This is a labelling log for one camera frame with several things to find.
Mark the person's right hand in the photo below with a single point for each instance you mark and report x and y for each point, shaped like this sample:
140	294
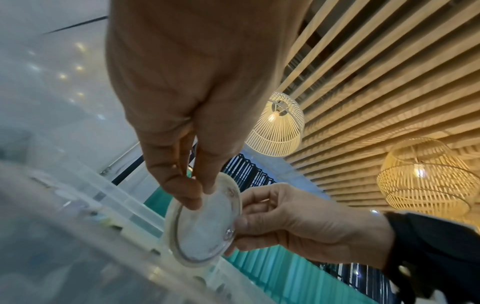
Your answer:
315	222

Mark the person's left hand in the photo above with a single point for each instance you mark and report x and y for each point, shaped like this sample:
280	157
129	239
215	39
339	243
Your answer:
199	71

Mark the transparent storage box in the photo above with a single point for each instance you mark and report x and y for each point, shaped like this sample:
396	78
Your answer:
75	249

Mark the green curtain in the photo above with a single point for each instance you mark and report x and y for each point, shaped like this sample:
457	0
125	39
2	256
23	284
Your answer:
300	279

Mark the wicker pendant lamp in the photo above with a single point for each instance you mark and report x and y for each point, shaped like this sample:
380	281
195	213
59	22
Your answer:
427	178
277	127

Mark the black marker wristband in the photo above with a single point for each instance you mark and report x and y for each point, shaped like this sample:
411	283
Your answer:
435	255

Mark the black window post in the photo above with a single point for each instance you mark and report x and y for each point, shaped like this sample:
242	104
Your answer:
127	171

